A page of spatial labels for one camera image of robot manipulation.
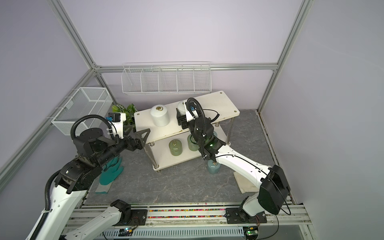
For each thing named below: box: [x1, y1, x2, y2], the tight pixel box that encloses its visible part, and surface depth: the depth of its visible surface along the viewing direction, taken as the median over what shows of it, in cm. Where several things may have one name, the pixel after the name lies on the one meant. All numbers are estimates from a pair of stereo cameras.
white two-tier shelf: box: [134, 91, 241, 172], surface depth 71 cm
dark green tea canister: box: [169, 139, 183, 156], surface depth 87 cm
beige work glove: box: [233, 171, 259, 194], surface depth 84 cm
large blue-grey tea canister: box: [207, 159, 221, 174], surface depth 86 cm
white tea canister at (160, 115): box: [150, 104, 170, 127], surface depth 64 cm
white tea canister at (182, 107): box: [176, 100, 188, 116], surface depth 65 cm
